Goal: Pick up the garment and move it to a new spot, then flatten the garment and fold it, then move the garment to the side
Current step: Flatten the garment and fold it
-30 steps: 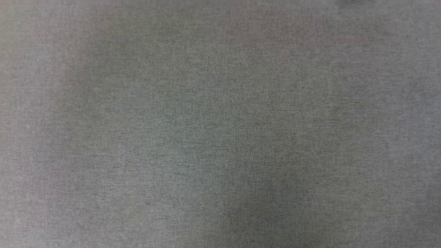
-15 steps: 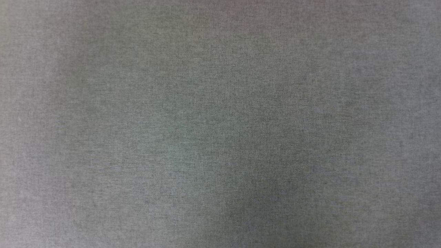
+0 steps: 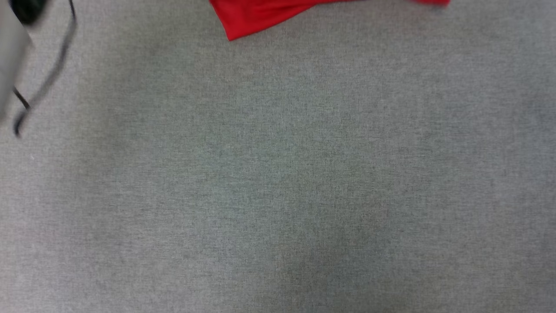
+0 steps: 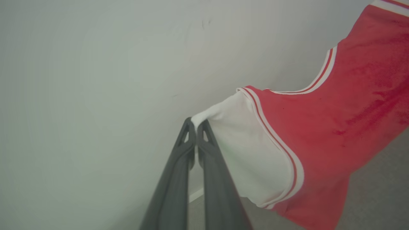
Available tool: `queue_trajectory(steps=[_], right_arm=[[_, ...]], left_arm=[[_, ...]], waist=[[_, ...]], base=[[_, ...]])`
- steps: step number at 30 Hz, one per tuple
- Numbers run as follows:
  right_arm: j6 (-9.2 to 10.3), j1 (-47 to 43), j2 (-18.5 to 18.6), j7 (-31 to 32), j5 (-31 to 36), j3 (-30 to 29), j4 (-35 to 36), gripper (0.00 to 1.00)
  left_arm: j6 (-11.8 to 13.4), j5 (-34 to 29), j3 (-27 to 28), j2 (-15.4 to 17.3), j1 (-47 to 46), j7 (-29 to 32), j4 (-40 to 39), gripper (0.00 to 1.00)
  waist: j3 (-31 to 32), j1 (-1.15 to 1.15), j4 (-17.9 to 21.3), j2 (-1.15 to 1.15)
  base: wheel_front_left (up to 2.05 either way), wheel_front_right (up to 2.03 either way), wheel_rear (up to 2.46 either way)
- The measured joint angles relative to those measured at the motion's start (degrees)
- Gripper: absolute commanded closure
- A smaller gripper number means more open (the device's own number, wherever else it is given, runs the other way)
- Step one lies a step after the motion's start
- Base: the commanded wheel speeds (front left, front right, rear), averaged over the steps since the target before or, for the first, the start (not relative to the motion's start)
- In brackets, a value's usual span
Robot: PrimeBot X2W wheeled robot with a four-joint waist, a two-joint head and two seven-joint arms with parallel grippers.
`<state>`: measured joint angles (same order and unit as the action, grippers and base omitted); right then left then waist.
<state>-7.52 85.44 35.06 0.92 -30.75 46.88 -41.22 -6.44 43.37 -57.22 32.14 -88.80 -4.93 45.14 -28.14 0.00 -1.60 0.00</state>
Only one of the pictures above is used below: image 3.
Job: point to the red basketball shorts white trim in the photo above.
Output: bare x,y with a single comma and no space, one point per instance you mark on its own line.
256,15

